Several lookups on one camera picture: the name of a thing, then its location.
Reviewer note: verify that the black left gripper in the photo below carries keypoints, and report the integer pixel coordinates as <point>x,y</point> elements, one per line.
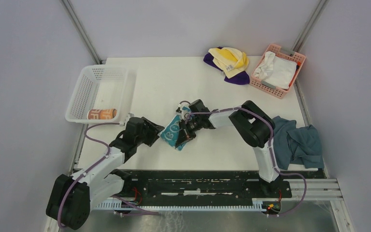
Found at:
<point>153,129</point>

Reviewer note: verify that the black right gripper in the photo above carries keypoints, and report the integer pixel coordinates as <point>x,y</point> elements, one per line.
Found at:
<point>184,136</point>

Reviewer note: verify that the teal bunny pattern towel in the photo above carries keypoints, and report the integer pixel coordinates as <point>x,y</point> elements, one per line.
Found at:
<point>171,131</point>

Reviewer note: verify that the cream rabbit text towel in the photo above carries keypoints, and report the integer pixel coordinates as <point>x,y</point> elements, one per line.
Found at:
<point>101,114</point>

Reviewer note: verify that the white plastic basket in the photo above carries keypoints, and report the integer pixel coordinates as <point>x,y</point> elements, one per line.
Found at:
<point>97,87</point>

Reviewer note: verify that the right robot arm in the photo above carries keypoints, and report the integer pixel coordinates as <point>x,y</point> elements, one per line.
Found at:
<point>253,125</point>

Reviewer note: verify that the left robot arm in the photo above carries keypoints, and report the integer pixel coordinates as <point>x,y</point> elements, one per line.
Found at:
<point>74,196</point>

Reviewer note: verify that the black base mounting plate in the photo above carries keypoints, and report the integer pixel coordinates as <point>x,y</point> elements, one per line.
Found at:
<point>198,188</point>

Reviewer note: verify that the purple cloth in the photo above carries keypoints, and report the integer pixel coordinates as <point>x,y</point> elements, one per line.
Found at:
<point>240,79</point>

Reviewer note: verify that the yellow cloth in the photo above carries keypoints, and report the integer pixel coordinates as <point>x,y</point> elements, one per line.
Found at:
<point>230,60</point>

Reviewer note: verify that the dark teal cloth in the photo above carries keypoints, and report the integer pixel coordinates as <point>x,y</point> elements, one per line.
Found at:
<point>293,145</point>

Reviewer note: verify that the pink plastic basket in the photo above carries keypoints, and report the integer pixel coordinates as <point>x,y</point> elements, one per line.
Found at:
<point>281,53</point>

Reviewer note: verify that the white cloth in basket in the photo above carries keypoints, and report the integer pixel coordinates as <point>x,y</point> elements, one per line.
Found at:
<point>276,71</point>

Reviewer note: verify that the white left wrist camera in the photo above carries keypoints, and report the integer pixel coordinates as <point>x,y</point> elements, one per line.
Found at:
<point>128,116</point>

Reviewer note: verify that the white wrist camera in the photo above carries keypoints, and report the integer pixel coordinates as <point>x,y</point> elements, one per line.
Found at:
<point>128,116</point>
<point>182,113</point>

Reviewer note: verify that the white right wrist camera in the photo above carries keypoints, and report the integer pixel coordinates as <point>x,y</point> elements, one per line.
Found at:
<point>182,113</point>

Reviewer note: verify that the white toothed cable rail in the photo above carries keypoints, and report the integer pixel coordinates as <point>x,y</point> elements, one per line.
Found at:
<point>118,205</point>

